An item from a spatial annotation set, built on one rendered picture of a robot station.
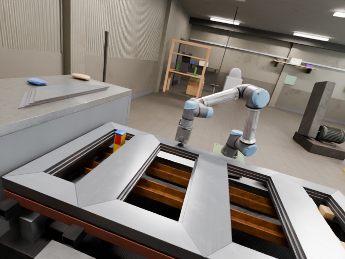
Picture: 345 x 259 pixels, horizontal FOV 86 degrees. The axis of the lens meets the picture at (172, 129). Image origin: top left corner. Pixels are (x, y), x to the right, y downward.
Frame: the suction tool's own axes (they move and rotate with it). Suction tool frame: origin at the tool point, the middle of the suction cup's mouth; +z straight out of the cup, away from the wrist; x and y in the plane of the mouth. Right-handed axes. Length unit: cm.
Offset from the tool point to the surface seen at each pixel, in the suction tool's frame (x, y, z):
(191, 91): 667, -145, 69
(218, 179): -22.5, 28.7, -1.0
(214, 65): 945, -122, -53
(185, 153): -4.6, 5.1, 0.8
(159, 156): 7.6, -14.9, 17.7
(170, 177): -14.3, 1.6, 15.6
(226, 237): -56, 35, -1
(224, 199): -36.5, 32.9, -1.0
